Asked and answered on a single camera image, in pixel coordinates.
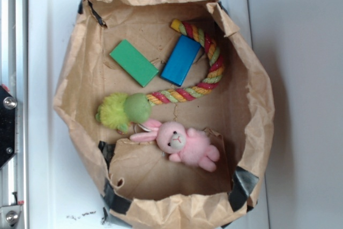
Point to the pink plush bunny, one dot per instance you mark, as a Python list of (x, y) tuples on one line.
[(189, 146)]

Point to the brown paper bag liner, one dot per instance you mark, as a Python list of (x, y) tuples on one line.
[(139, 185)]

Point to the green wooden block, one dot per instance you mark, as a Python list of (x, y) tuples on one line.
[(134, 63)]

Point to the blue wooden block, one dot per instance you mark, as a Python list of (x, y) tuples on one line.
[(180, 60)]

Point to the green plush toy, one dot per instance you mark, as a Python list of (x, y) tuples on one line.
[(119, 110)]

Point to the white plastic bin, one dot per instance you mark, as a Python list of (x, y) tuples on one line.
[(61, 193)]

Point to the multicolour rope toy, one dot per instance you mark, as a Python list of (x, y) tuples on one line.
[(210, 82)]

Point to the black metal bracket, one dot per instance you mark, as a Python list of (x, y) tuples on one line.
[(7, 126)]

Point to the aluminium frame rail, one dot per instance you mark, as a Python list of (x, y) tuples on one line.
[(13, 75)]

